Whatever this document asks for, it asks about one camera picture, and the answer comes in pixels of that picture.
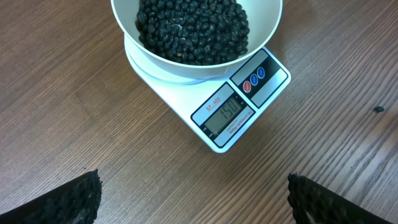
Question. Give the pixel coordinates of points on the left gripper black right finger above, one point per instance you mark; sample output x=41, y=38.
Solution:
x=313, y=203

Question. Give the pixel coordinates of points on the stray black bean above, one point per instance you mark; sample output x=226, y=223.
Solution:
x=379, y=109

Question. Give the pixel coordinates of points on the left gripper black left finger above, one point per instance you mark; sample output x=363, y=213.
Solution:
x=77, y=201

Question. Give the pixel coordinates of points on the pile of black beans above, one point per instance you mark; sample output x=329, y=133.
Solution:
x=194, y=32

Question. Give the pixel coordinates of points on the white bowl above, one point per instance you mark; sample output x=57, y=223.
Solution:
x=263, y=17

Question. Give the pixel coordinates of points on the white digital kitchen scale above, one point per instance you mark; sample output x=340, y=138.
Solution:
x=219, y=109

